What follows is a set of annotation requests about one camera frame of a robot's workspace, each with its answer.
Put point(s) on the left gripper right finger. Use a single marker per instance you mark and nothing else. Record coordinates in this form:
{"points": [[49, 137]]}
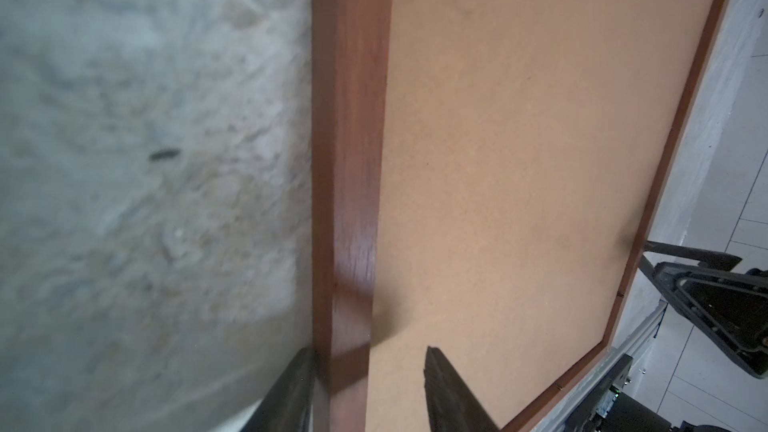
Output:
{"points": [[451, 405]]}

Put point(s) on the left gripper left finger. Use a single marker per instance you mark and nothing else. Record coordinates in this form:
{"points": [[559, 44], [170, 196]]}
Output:
{"points": [[287, 405]]}

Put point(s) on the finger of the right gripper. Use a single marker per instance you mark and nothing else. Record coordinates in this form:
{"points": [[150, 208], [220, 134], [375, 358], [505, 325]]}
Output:
{"points": [[729, 308]]}

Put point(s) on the brown cardboard backing board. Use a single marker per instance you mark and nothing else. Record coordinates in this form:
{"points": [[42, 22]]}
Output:
{"points": [[521, 141]]}

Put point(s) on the brown wooden picture frame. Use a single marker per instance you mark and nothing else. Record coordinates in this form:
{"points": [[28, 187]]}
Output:
{"points": [[350, 65]]}

